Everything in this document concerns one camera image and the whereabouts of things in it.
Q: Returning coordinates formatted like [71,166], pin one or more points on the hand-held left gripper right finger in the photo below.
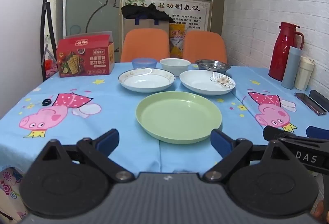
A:
[221,143]

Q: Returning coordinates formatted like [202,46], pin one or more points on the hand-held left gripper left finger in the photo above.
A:
[109,141]

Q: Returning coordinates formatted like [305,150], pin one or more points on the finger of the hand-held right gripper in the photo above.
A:
[318,132]
[273,133]

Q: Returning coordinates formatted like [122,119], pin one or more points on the white floral print plate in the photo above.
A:
[200,82]

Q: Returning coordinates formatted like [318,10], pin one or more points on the stainless steel bowl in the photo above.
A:
[212,65]

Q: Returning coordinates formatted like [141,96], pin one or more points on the person's right hand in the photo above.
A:
[318,211]

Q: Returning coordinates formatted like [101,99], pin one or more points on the smartphone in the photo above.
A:
[309,103]

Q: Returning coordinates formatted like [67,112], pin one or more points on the blue cartoon pig tablecloth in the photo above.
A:
[102,110]

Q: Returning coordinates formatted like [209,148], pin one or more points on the black rectangular case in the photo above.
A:
[320,99]

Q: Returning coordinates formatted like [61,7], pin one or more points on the green plastic plate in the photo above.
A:
[177,116]

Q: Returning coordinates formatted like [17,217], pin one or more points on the cream lidded cup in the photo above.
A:
[303,74]

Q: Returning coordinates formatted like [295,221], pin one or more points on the grey-blue tumbler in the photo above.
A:
[290,69]

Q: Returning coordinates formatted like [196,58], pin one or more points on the white gold-rimmed plate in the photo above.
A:
[146,81]

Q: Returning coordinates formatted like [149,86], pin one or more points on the red thermos jug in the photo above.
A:
[282,56]

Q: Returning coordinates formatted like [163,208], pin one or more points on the red cracker box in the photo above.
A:
[84,59]

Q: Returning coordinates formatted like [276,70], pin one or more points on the blue plastic bowl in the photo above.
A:
[144,62]

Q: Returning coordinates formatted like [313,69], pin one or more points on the white ceramic bowl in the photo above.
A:
[174,65]

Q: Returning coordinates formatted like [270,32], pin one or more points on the red pink packet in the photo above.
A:
[50,67]

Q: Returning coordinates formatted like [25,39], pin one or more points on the orange chair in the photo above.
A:
[145,43]
[204,45]

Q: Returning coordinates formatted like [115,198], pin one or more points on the floral print bag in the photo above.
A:
[10,182]

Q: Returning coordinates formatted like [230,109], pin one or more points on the yellow snack bag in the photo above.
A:
[176,41]

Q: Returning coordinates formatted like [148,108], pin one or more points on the brown paper bag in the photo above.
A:
[146,27]

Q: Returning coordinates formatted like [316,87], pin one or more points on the white text wall poster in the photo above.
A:
[195,13]

